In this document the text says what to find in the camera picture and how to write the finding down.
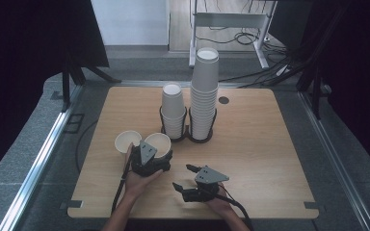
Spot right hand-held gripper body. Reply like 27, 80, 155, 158
182, 165, 230, 203

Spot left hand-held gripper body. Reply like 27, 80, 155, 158
129, 140, 172, 177

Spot white paper cup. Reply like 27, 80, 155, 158
144, 132, 172, 160
114, 129, 143, 155

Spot black wire cup holder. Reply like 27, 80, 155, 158
159, 106, 218, 144

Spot short stack of paper cups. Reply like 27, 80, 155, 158
160, 82, 188, 140

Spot tall stack of paper cups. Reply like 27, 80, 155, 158
190, 47, 221, 141

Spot person's right hand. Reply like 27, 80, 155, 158
205, 184, 235, 219

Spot person's left hand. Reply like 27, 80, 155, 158
123, 142, 164, 201

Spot black metal stand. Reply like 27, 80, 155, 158
297, 62, 323, 120
62, 54, 122, 114

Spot white power strip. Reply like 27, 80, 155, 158
276, 64, 291, 77

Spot black curtain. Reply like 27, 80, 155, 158
0, 0, 110, 189
269, 0, 370, 181

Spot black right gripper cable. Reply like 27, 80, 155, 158
211, 187, 254, 231

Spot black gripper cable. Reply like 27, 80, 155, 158
211, 187, 254, 231
110, 157, 133, 215

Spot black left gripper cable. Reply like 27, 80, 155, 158
110, 157, 133, 215

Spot thin black floor cable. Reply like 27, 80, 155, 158
74, 118, 99, 175

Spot aluminium floor rail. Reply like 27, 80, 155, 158
297, 90, 370, 231
0, 85, 85, 231

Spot black floor cables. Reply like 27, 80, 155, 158
198, 27, 306, 90

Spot white metal desk frame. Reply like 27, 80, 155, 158
188, 0, 278, 70

